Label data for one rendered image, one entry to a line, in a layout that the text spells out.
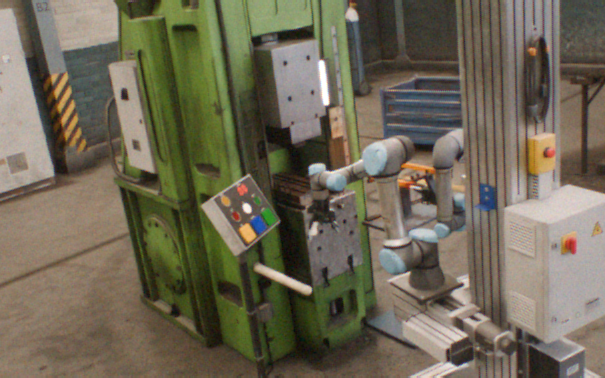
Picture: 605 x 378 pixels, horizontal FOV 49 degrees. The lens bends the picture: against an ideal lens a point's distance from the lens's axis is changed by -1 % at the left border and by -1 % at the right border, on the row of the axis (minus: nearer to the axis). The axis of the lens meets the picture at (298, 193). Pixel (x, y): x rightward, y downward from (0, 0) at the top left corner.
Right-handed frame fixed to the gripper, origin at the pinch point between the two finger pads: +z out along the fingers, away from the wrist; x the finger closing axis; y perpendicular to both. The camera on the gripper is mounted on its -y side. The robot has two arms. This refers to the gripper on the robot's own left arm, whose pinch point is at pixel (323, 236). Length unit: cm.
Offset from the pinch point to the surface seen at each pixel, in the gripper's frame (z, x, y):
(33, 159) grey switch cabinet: 55, -73, -571
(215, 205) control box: -23, -43, -18
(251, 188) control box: -21.3, -18.7, -32.9
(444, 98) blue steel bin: 31, 313, -289
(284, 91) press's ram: -62, 13, -46
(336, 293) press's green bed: 57, 26, -44
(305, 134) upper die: -36, 22, -48
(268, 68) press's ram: -74, 7, -50
